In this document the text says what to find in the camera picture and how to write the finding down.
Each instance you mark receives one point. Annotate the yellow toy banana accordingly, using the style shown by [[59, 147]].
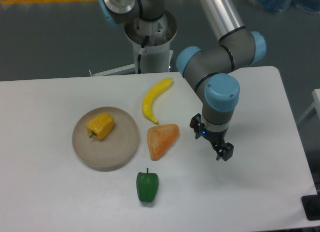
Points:
[[154, 92]]

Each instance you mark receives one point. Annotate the yellow toy pepper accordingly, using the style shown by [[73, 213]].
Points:
[[100, 126]]

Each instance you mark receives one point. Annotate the orange triangular toy bread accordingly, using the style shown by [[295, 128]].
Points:
[[160, 138]]

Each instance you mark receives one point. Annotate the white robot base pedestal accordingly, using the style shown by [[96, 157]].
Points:
[[150, 45]]

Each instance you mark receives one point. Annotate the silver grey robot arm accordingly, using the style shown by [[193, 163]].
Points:
[[207, 72]]

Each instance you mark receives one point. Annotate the green toy pepper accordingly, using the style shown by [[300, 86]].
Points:
[[147, 185]]

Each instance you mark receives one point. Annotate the beige round plate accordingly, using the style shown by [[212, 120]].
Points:
[[114, 150]]

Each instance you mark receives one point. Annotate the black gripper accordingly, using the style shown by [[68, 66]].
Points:
[[215, 134]]

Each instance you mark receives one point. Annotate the white furniture at right edge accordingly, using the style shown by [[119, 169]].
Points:
[[312, 110]]

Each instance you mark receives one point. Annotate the black device at table edge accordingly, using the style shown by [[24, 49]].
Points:
[[311, 206]]

